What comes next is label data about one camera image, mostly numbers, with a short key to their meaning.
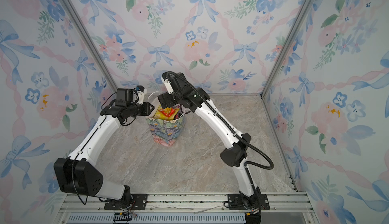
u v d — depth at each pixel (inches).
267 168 18.5
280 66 39.4
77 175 16.0
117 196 24.3
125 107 24.3
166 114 32.5
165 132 32.1
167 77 25.0
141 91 28.4
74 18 30.8
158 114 33.0
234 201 29.0
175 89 22.7
